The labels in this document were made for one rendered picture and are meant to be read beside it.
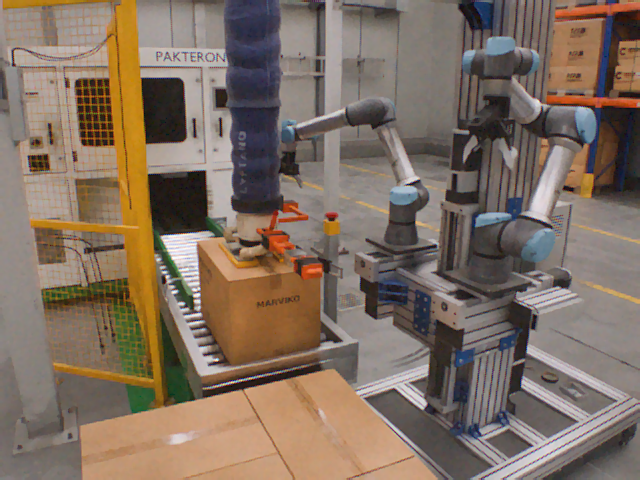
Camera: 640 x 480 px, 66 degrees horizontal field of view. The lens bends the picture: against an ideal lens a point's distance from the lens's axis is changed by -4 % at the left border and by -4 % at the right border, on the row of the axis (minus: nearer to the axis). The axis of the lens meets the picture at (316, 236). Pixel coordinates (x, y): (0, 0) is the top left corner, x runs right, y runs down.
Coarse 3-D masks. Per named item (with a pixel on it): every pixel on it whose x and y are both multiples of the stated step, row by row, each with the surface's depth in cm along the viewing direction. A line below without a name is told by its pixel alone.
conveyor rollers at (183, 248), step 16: (176, 240) 391; (192, 240) 388; (160, 256) 353; (176, 256) 350; (192, 256) 354; (192, 272) 320; (176, 288) 298; (192, 288) 295; (192, 320) 259; (208, 336) 245; (208, 352) 228
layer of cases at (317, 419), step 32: (288, 384) 202; (320, 384) 202; (128, 416) 180; (160, 416) 180; (192, 416) 181; (224, 416) 181; (256, 416) 182; (288, 416) 182; (320, 416) 182; (352, 416) 182; (96, 448) 163; (128, 448) 163; (160, 448) 164; (192, 448) 164; (224, 448) 165; (256, 448) 165; (288, 448) 165; (320, 448) 165; (352, 448) 165; (384, 448) 165
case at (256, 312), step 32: (224, 256) 227; (256, 256) 228; (224, 288) 207; (256, 288) 205; (288, 288) 211; (320, 288) 217; (224, 320) 214; (256, 320) 209; (288, 320) 215; (320, 320) 222; (224, 352) 221; (256, 352) 213; (288, 352) 219
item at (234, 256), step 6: (234, 240) 233; (222, 246) 235; (228, 246) 232; (228, 252) 226; (234, 252) 225; (234, 258) 219; (252, 258) 217; (234, 264) 215; (240, 264) 212; (246, 264) 213; (252, 264) 214; (258, 264) 216
